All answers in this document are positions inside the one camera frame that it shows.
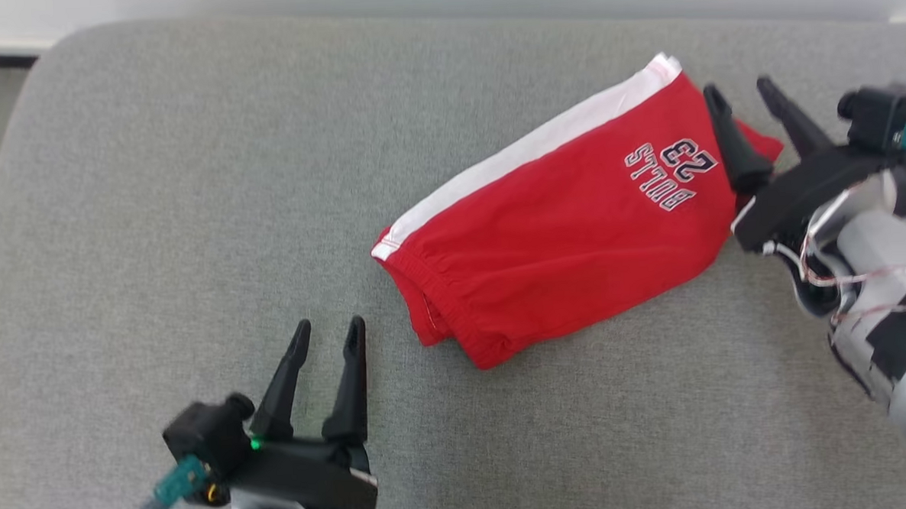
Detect thin red white wire bundle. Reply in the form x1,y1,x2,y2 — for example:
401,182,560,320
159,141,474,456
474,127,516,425
759,177,906,330

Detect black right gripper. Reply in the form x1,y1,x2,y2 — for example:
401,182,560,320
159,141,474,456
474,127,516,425
702,72,903,256

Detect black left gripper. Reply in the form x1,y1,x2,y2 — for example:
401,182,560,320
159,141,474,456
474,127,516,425
226,315,380,509

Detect red shorts with Bulls print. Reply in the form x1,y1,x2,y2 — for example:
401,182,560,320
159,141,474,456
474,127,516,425
363,50,749,376

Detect left camera cable teal plug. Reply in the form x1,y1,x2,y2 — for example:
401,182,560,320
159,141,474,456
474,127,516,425
0,452,209,509

